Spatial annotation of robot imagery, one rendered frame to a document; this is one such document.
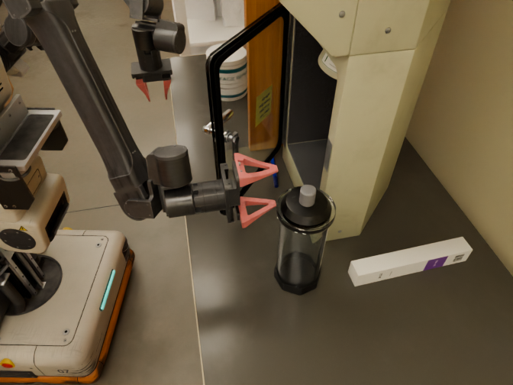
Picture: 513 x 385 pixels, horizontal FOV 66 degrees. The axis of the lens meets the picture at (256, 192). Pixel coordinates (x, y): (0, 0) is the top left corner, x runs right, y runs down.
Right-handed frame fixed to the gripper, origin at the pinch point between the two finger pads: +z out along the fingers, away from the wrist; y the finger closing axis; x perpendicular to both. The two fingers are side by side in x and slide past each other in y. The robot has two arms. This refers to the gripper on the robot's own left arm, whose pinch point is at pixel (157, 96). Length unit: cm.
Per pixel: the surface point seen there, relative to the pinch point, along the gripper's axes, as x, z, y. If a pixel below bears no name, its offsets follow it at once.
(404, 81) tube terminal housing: -46, -25, 43
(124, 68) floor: 235, 110, -36
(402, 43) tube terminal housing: -46, -32, 41
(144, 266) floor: 24, 110, -25
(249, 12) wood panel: -9.0, -24.1, 24.3
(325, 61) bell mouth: -33, -23, 34
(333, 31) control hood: -46, -35, 29
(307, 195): -55, -11, 25
